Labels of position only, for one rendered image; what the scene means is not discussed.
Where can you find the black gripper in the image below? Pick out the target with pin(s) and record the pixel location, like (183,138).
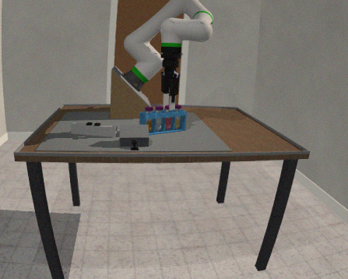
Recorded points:
(171,76)

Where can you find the grey button panel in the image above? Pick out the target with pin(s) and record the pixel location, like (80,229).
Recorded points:
(134,136)

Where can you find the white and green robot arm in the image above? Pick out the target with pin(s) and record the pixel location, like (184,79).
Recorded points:
(173,31)

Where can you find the grey flat mat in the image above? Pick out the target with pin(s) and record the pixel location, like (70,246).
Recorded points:
(197,137)

